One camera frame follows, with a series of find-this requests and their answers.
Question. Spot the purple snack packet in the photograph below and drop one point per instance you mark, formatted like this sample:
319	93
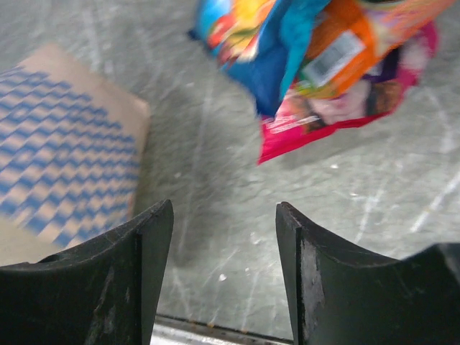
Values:
384	70

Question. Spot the red chips bag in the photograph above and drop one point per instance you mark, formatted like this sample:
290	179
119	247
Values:
302	120

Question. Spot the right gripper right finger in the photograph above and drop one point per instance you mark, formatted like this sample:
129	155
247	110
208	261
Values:
340	293

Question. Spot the aluminium frame rail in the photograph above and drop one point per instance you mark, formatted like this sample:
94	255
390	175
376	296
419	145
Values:
174	330

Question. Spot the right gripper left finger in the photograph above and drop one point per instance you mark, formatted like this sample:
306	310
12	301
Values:
103	291

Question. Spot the blue snack bag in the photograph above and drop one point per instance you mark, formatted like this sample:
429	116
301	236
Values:
259	44

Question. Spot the orange snack packet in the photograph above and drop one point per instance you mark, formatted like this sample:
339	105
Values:
353	36

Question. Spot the blue checkered paper bag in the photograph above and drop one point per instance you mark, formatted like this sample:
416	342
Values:
71	149

